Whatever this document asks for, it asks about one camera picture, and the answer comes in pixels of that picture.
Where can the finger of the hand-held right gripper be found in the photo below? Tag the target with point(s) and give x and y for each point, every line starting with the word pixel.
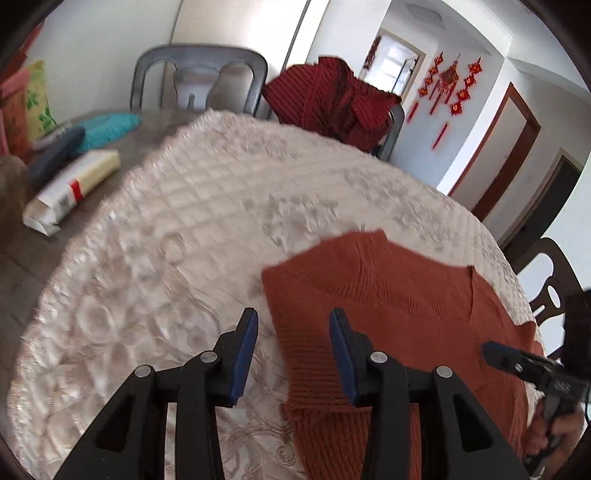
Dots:
pixel 508 359

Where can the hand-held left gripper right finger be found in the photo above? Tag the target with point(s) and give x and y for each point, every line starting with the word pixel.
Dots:
pixel 342 355

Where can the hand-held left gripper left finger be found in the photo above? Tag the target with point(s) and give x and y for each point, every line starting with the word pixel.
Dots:
pixel 244 350

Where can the orange knit sweater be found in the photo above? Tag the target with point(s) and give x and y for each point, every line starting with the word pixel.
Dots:
pixel 406 300

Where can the person's right hand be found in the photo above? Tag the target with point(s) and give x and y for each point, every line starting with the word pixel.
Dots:
pixel 570 427

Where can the brown wooden chair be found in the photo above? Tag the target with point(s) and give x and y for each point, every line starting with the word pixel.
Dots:
pixel 561 263

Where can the dark wooden door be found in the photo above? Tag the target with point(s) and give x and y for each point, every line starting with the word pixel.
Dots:
pixel 549 203

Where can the cream quilted floral blanket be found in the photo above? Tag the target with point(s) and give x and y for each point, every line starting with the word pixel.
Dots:
pixel 184 207

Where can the dark chair under red garment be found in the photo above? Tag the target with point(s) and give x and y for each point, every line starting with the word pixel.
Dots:
pixel 395 134

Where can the white paper packet red label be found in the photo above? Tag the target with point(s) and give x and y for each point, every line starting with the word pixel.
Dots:
pixel 74 184

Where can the dark red striped garment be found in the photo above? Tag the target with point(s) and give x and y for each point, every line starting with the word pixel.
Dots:
pixel 323 97

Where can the teal cloth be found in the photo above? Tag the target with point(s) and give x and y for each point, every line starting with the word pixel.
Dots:
pixel 108 127

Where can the dark blue-grey pouch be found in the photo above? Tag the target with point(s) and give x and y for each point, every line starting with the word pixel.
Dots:
pixel 53 154

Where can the red hanging doorway ornament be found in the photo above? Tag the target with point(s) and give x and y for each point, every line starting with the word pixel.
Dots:
pixel 371 53

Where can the grey plastic chair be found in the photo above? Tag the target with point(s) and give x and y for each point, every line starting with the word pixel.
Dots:
pixel 152 60

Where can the yellow floral cushion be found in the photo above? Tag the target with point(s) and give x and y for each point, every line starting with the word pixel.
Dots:
pixel 39 99

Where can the brown wooden door frame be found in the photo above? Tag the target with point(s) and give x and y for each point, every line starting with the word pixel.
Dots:
pixel 503 138

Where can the red knot wall decoration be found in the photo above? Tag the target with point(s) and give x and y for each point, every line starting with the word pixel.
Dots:
pixel 449 76

